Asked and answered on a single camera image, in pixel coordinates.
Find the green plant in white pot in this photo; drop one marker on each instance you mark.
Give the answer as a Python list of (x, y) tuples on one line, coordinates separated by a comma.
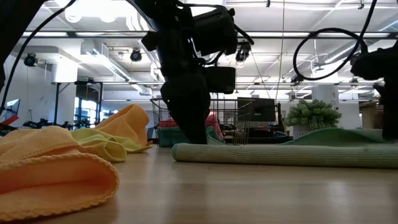
[(311, 113)]

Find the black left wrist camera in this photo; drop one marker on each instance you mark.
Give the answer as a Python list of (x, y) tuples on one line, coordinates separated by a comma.
[(219, 80)]

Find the orange microfiber towel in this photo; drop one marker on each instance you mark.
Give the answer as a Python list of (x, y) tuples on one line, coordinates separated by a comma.
[(46, 180), (130, 121)]

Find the grey office chair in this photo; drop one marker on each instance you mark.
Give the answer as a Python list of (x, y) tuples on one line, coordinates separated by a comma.
[(150, 133)]

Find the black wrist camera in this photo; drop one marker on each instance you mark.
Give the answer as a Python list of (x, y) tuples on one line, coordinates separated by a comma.
[(219, 80), (367, 67)]

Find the black aluminium table frame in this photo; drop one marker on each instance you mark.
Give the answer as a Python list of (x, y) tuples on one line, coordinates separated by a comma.
[(267, 141)]

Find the black hanging camera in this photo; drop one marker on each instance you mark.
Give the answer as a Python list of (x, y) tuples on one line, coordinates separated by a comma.
[(30, 59), (136, 56), (300, 79), (244, 53)]

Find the teal microfiber towel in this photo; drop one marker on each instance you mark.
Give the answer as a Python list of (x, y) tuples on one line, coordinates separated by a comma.
[(169, 137)]

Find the black computer monitor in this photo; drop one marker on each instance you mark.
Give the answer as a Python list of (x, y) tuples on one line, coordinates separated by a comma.
[(258, 109)]

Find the green microfiber towel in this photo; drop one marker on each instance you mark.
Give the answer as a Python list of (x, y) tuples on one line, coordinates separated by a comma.
[(280, 155)]

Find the black frame stand with box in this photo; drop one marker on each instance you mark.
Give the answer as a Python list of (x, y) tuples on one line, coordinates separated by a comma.
[(87, 93)]

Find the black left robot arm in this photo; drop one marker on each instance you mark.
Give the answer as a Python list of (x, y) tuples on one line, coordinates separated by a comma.
[(15, 31)]

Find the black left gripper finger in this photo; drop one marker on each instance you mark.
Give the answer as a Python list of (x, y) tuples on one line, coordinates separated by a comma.
[(189, 115)]

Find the yellow microfiber towel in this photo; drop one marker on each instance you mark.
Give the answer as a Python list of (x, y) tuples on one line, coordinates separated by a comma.
[(102, 146)]

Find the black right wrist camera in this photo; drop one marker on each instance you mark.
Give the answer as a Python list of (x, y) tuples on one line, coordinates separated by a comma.
[(367, 67)]

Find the lit tilted monitor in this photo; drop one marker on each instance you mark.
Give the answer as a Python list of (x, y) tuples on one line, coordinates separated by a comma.
[(12, 109)]

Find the pink microfiber towel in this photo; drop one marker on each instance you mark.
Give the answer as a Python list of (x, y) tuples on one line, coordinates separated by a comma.
[(215, 123)]

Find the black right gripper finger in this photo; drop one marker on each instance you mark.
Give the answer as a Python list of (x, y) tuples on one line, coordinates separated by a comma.
[(391, 118)]

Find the red flat strip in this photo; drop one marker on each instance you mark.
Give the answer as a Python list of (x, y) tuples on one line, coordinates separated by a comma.
[(9, 120)]

